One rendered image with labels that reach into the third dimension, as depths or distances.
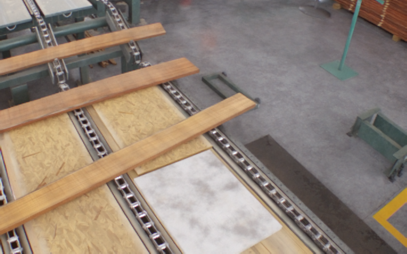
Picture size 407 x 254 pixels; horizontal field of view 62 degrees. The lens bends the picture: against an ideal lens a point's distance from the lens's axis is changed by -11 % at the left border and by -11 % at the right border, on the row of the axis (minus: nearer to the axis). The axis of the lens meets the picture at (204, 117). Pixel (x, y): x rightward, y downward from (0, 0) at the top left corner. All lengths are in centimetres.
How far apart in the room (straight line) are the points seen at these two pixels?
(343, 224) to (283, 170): 71
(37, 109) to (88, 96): 33
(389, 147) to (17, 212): 308
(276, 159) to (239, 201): 154
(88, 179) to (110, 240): 35
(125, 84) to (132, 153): 66
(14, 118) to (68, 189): 70
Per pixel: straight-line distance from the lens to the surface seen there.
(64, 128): 224
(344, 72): 501
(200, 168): 195
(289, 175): 321
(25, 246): 175
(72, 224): 175
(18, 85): 289
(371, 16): 701
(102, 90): 243
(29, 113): 235
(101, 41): 293
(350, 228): 303
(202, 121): 218
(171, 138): 204
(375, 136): 369
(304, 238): 179
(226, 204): 180
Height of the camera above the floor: 222
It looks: 38 degrees down
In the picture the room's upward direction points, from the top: 6 degrees clockwise
